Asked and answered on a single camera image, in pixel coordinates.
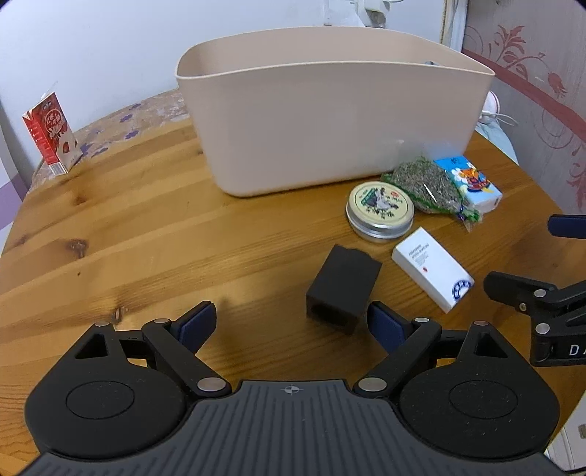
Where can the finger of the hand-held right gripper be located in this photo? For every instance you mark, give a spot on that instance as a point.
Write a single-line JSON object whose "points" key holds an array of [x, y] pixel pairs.
{"points": [[567, 225], [512, 288]]}

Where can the purple floral cloth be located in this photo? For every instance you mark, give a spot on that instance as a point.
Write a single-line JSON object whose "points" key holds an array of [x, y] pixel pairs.
{"points": [[137, 116]]}

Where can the blue tissue pack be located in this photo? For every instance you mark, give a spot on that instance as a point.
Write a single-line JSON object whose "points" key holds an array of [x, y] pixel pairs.
{"points": [[471, 183]]}

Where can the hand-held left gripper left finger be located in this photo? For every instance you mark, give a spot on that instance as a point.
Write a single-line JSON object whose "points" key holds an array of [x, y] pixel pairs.
{"points": [[197, 323]]}

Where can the black rectangular box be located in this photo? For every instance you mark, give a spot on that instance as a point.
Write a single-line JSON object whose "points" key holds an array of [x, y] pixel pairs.
{"points": [[341, 290]]}

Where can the round metal tin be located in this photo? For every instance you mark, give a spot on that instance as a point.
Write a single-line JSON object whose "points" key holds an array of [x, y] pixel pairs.
{"points": [[380, 208]]}

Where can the clear bag of dried herbs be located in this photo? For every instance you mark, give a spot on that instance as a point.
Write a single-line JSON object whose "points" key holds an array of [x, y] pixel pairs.
{"points": [[428, 185]]}

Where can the light blue cloth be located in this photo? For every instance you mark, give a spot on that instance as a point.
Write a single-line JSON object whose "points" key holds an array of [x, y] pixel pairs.
{"points": [[500, 139]]}

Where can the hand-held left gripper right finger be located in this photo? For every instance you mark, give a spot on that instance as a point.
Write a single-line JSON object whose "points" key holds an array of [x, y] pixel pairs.
{"points": [[385, 327]]}

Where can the white rectangular box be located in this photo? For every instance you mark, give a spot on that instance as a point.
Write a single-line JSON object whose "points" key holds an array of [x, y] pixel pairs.
{"points": [[432, 269]]}

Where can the red milk carton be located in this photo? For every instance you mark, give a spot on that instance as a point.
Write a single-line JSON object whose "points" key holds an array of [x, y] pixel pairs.
{"points": [[51, 135]]}

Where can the beige plastic storage bin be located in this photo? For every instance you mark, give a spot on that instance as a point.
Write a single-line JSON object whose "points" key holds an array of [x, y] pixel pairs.
{"points": [[320, 132]]}

